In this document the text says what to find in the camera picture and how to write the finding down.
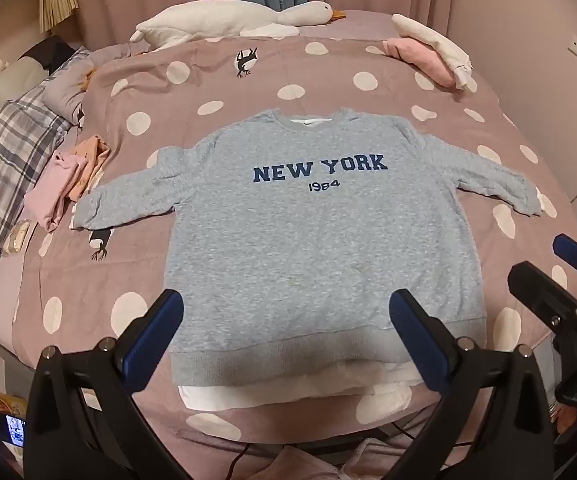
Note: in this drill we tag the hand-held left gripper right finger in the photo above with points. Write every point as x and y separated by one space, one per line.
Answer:
418 345

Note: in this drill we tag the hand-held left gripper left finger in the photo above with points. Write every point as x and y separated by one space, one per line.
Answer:
153 332

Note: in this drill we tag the grey printed sweatshirt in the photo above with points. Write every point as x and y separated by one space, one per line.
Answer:
293 240

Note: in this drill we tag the light pink folded clothes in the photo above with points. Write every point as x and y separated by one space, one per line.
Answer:
53 190

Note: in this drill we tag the person's pink fleece clothing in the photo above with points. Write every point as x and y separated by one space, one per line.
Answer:
318 465

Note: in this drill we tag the yellow packet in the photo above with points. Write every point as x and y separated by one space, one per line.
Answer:
3 397

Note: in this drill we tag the smartphone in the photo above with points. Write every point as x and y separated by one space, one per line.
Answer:
6 425

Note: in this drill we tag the orange folded garment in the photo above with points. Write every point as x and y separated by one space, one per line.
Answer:
93 155

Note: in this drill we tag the pink folded garment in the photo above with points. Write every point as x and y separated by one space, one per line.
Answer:
428 60

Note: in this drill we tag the pink polka dot blanket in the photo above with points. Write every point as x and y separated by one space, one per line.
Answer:
218 85

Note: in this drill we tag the white folded garment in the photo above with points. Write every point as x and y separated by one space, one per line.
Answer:
433 35

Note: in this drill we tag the lilac quilt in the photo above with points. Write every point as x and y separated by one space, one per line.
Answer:
73 80

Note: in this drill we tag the grey-green pillow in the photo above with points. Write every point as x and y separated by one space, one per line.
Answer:
13 80

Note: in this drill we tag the black cloth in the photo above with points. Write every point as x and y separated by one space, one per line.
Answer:
48 50

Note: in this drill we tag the white goose plush toy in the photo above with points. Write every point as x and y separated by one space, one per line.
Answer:
208 20

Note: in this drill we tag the straw tassel hanging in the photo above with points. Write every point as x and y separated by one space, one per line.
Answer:
58 2

